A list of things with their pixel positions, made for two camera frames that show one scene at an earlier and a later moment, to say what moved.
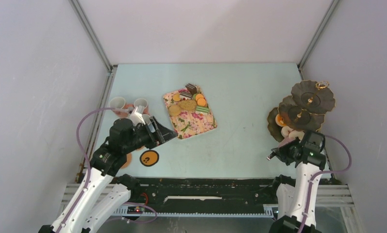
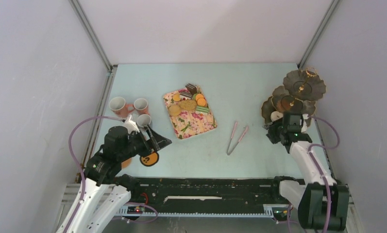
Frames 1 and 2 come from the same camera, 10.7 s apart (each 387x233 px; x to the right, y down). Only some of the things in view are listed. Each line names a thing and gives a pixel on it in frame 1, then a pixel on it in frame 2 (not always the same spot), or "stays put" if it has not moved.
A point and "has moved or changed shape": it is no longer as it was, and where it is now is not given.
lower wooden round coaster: x=129 y=158 stays put
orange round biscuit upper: x=198 y=96 stays put
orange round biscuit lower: x=201 y=102 stays put
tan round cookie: x=174 y=110 stays put
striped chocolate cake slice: x=185 y=95 stays put
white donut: x=285 y=130 has moved or changed shape
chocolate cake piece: x=192 y=88 stays put
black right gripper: x=281 y=152 to x=271 y=135
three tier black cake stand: x=304 y=110 has moved or changed shape
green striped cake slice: x=202 y=109 stays put
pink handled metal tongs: x=286 y=141 has moved or changed shape
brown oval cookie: x=187 y=105 stays put
